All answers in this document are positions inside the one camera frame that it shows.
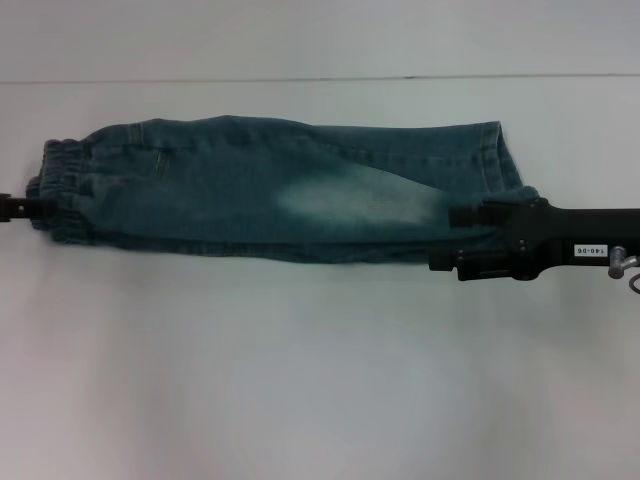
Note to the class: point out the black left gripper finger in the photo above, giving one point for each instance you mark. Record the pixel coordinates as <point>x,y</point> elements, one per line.
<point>37,208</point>

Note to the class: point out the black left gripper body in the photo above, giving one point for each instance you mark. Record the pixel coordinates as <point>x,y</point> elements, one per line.
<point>7,207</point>

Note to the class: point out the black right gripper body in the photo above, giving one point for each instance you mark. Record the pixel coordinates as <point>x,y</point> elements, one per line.
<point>550,240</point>

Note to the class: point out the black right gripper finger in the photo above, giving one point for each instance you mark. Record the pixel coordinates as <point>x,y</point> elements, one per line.
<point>475,215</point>
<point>470,264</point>

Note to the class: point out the blue denim shorts basketball print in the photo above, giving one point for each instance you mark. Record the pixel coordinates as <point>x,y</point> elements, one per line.
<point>250,200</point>

